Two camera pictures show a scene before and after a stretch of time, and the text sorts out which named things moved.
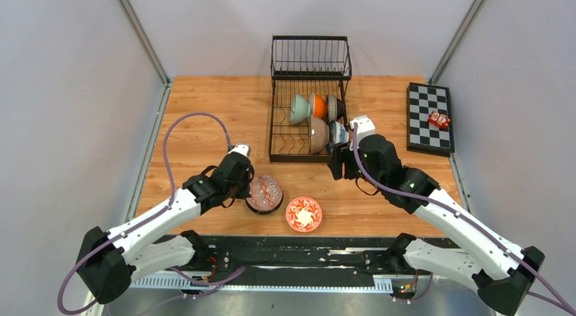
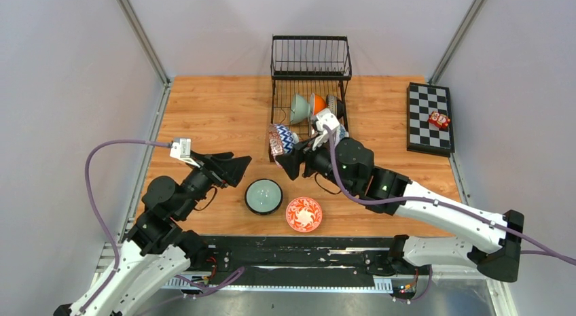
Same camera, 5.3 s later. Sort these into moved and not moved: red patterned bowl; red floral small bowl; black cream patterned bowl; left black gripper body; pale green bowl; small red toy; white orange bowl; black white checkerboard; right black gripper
Moved: red patterned bowl; left black gripper body; right black gripper
Not moved: black cream patterned bowl; small red toy; white orange bowl; black white checkerboard; red floral small bowl; pale green bowl
